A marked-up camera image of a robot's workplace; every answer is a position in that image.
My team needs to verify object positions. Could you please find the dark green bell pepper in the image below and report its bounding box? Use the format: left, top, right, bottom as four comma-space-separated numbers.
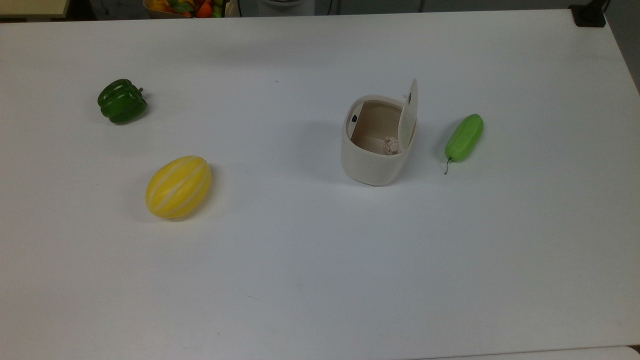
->
97, 79, 148, 125

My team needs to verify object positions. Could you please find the beige mini garbage bin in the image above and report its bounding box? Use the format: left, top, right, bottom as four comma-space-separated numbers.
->
341, 94, 418, 187

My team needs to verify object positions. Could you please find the yellow striped melon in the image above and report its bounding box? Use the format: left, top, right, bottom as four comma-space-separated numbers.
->
145, 155, 212, 219

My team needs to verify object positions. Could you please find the beige garbage bin lid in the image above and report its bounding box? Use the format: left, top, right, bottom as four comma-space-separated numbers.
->
397, 78, 419, 151

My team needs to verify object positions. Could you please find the black table clamp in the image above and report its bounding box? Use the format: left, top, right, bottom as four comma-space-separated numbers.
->
569, 0, 611, 28

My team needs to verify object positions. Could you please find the box of toy fruits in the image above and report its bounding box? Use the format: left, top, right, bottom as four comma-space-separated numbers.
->
143, 0, 242, 19

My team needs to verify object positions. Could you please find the beige wooden desk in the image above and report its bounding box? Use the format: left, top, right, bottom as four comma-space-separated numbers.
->
0, 0, 71, 20

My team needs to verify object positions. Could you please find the light green cucumber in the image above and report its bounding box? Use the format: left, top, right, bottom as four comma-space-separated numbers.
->
443, 113, 484, 175

